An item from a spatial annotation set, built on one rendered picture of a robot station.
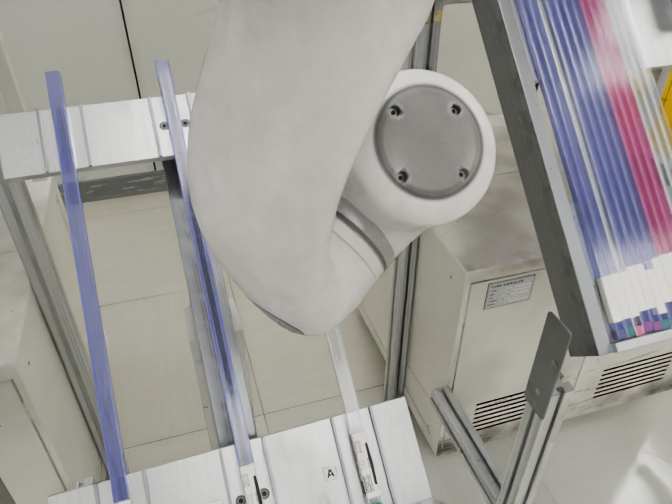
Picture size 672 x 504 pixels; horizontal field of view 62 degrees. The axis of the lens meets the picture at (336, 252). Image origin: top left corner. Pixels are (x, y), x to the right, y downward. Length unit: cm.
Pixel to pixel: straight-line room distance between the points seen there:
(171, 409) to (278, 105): 147
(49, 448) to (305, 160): 95
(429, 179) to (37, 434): 90
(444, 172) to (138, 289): 183
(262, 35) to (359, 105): 4
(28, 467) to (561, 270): 92
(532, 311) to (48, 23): 194
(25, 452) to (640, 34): 118
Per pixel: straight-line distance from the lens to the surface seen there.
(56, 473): 117
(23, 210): 105
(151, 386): 173
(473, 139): 31
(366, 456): 58
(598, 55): 93
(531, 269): 113
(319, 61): 21
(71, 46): 244
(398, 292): 129
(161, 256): 221
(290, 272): 25
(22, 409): 104
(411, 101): 30
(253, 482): 56
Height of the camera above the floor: 124
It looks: 36 degrees down
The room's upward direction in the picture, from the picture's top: straight up
